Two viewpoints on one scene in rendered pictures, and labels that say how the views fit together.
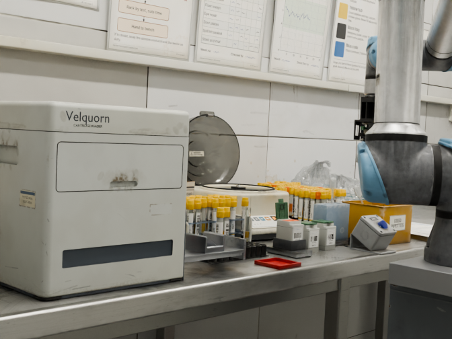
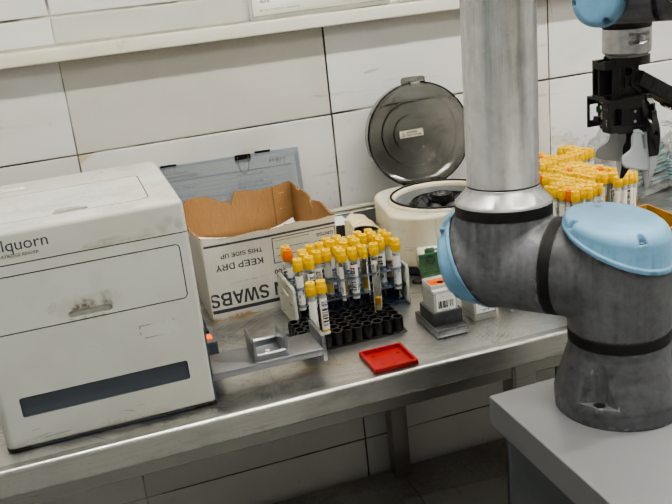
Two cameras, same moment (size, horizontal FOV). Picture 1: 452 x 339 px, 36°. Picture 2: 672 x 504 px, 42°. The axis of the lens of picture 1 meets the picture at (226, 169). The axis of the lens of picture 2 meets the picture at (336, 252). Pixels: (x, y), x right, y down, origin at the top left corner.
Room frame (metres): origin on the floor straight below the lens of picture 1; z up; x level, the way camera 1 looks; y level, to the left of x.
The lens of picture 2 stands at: (0.36, -0.62, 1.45)
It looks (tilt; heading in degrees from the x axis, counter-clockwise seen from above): 19 degrees down; 29
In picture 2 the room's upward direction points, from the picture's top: 6 degrees counter-clockwise
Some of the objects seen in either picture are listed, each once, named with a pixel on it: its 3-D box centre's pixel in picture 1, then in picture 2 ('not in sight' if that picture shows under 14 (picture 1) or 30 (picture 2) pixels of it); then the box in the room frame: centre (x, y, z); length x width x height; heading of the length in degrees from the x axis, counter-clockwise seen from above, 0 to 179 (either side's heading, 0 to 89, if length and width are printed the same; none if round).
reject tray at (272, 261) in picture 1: (278, 263); (388, 357); (1.41, -0.11, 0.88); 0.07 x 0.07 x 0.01; 45
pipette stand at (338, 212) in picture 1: (331, 223); not in sight; (1.74, -0.27, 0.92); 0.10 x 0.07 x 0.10; 137
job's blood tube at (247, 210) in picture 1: (246, 229); (377, 294); (1.52, -0.05, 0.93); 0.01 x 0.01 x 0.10
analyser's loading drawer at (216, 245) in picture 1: (196, 247); (252, 351); (1.30, 0.05, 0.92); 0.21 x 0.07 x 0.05; 135
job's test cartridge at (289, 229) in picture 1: (289, 234); (439, 299); (1.55, -0.15, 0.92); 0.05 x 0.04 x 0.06; 44
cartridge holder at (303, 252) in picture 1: (288, 246); (441, 315); (1.55, -0.15, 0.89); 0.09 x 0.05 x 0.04; 44
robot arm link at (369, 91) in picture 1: (380, 89); (627, 42); (1.81, -0.39, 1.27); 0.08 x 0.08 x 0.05
